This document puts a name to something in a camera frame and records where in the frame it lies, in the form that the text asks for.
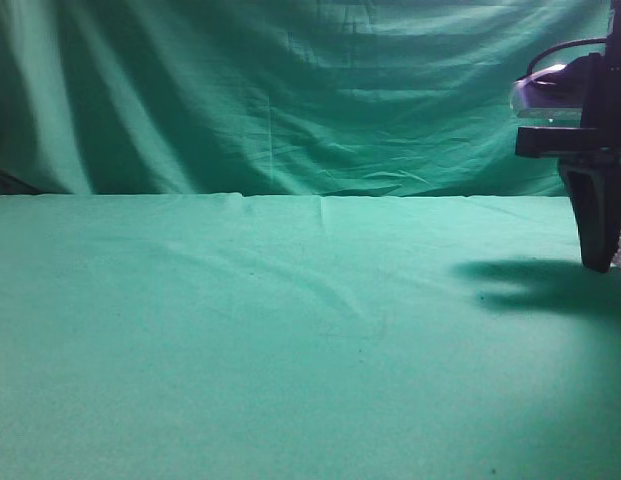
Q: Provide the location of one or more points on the green backdrop curtain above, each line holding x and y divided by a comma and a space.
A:
375, 98

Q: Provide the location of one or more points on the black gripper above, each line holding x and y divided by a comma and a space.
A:
594, 188

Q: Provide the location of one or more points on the green table cloth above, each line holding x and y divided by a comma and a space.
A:
302, 337

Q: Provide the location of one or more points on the clear acrylic camera mount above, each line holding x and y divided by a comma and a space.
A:
555, 93

